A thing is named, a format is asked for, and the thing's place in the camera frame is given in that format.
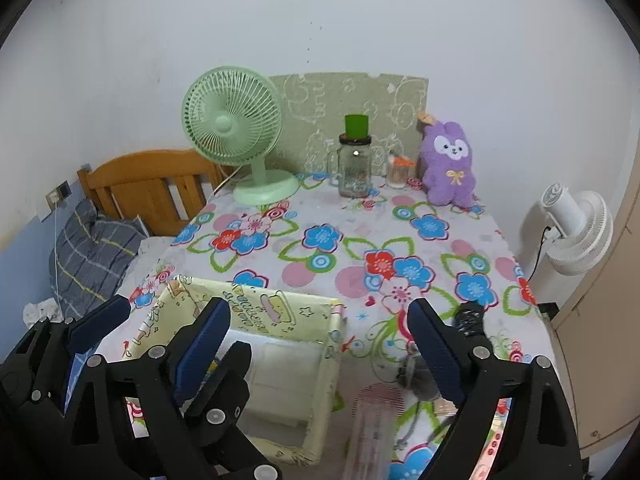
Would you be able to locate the yellow fabric storage box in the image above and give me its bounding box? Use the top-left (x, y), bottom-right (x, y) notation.
top-left (129, 275), bottom-right (345, 466)

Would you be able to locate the grey plaid pillow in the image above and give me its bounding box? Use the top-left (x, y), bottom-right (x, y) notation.
top-left (49, 198), bottom-right (148, 318)

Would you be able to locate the grey white sock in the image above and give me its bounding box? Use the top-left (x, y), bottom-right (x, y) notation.
top-left (396, 354), bottom-right (440, 402)

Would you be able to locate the black sock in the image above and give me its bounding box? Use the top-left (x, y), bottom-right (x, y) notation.
top-left (454, 301), bottom-right (486, 338)

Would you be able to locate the small jar of cotton swabs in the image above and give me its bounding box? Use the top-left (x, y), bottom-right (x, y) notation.
top-left (386, 154), bottom-right (416, 188)

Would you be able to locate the green desk fan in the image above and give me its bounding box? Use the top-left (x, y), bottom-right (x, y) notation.
top-left (181, 66), bottom-right (299, 206)

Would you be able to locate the floral tablecloth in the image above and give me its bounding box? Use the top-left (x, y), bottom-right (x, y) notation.
top-left (99, 174), bottom-right (552, 479)

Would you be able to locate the wall power socket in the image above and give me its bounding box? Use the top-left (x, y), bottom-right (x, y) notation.
top-left (46, 181), bottom-right (72, 210)

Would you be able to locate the beige wardrobe door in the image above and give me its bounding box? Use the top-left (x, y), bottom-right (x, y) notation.
top-left (552, 160), bottom-right (639, 457)

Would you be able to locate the purple bunny plush toy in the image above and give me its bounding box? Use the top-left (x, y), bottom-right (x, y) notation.
top-left (420, 122), bottom-right (476, 209)

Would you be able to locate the glass jar with green lid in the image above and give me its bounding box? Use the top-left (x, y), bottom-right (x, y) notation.
top-left (326, 114), bottom-right (373, 198)

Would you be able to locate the white standing fan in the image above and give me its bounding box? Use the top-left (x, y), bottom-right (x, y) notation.
top-left (519, 181), bottom-right (615, 311)

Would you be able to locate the green patterned foam mat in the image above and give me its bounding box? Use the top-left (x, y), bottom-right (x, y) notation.
top-left (266, 73), bottom-right (428, 176)

